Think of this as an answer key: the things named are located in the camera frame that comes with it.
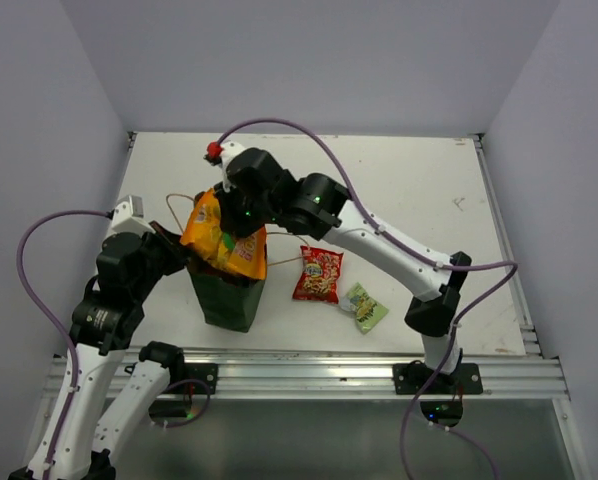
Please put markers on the orange candy packet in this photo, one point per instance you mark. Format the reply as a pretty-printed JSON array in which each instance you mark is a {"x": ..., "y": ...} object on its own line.
[{"x": 223, "y": 251}]

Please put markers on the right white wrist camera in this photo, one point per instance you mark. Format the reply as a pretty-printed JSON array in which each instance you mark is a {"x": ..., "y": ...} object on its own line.
[{"x": 221, "y": 155}]

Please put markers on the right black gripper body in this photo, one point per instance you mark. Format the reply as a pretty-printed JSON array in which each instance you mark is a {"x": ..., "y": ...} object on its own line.
[{"x": 244, "y": 216}]

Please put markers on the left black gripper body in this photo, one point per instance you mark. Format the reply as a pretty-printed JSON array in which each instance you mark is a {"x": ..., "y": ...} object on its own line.
[{"x": 164, "y": 257}]

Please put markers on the red snack packet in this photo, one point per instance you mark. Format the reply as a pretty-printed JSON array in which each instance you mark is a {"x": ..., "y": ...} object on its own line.
[{"x": 321, "y": 270}]

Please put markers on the green paper bag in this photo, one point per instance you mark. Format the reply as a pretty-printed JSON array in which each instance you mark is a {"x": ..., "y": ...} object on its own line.
[{"x": 228, "y": 302}]

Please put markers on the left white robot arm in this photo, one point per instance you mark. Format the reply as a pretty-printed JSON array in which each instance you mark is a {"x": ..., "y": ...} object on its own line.
[{"x": 85, "y": 433}]

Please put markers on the aluminium mounting rail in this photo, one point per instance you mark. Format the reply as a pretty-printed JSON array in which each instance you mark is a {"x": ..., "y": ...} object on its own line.
[{"x": 290, "y": 375}]

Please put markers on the small green snack packet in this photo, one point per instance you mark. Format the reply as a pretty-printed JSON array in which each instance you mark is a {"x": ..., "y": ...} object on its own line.
[{"x": 367, "y": 311}]

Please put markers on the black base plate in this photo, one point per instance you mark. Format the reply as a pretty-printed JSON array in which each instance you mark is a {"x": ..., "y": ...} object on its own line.
[
  {"x": 409, "y": 378},
  {"x": 196, "y": 377}
]

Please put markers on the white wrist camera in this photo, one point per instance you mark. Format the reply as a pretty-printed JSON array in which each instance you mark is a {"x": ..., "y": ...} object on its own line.
[
  {"x": 128, "y": 216},
  {"x": 221, "y": 155}
]

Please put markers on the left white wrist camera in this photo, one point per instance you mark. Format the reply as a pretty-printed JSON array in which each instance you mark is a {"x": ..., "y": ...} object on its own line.
[{"x": 128, "y": 216}]

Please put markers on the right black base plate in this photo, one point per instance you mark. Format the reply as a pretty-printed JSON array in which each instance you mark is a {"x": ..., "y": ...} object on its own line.
[{"x": 409, "y": 378}]

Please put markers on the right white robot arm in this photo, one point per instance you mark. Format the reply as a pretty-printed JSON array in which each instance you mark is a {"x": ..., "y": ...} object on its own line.
[{"x": 321, "y": 208}]

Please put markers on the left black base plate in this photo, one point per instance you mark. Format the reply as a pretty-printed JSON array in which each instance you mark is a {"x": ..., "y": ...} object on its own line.
[{"x": 196, "y": 377}]

